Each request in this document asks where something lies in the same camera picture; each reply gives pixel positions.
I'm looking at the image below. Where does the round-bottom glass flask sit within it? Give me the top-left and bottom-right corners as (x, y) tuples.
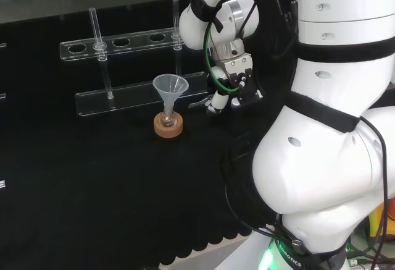
(160, 109), (177, 129)

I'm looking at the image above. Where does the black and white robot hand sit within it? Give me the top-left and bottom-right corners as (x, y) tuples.
(206, 52), (265, 116)

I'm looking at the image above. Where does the cork ring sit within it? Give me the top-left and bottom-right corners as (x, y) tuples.
(153, 111), (185, 139)

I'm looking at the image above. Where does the green cable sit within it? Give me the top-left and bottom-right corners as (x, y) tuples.
(202, 0), (273, 95)

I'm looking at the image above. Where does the black cable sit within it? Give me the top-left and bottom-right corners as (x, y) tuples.
(359, 116), (390, 270)

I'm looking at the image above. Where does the clear funnel stand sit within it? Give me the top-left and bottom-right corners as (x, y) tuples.
(59, 0), (211, 118)

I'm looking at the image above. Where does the yellow stop button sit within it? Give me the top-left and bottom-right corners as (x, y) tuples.
(367, 201), (395, 243)

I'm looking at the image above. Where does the translucent plastic funnel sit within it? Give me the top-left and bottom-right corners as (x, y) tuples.
(152, 73), (189, 123)

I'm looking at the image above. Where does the black bench cloth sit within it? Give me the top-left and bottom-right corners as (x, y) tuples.
(0, 0), (297, 266)

